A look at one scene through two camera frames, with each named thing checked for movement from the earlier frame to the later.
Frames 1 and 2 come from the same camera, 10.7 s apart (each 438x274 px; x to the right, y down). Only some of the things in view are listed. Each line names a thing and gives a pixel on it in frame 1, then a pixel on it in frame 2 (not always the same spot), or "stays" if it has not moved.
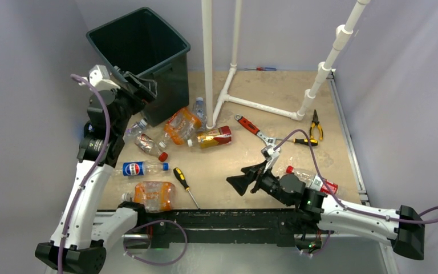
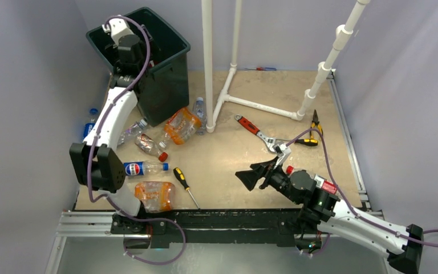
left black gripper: (145, 89) to (114, 53)
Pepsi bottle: (140, 168) stays
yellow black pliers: (315, 121) stays
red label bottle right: (312, 180) stays
